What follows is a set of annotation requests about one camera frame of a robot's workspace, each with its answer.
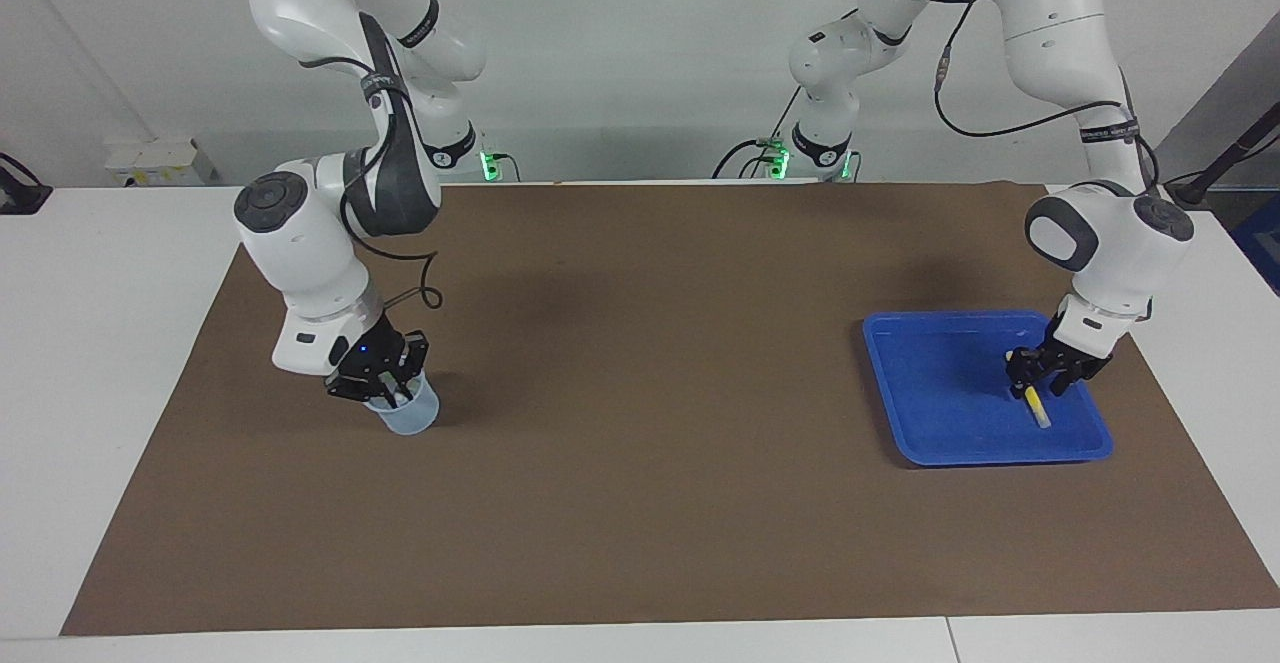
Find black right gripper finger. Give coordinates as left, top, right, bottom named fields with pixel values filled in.
left=400, top=331, right=432, bottom=396
left=352, top=373, right=413, bottom=411

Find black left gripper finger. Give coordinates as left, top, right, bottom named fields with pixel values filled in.
left=1048, top=361, right=1098, bottom=397
left=1004, top=347, right=1043, bottom=403

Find blue plastic tray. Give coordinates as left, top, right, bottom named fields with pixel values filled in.
left=862, top=309, right=1115, bottom=469

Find clear plastic cup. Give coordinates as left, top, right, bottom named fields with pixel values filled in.
left=361, top=367, right=441, bottom=437

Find blue box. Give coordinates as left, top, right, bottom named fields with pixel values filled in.
left=1231, top=191, right=1280, bottom=297

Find black stand pole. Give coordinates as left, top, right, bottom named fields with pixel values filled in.
left=1164, top=101, right=1280, bottom=211

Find brown table mat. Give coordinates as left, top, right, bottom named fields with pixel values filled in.
left=60, top=183, right=1280, bottom=638

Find white power strip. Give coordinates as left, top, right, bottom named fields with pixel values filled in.
left=104, top=137, right=217, bottom=188

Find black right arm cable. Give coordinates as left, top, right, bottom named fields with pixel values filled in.
left=298, top=51, right=445, bottom=311

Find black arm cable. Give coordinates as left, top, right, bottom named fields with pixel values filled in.
left=848, top=0, right=1167, bottom=206
left=298, top=51, right=445, bottom=311

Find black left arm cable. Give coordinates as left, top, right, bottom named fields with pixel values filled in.
left=848, top=0, right=1167, bottom=206

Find black left base cables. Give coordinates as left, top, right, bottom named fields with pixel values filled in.
left=711, top=91, right=807, bottom=182

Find black clamp mount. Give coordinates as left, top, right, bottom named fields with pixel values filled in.
left=0, top=152, right=54, bottom=217

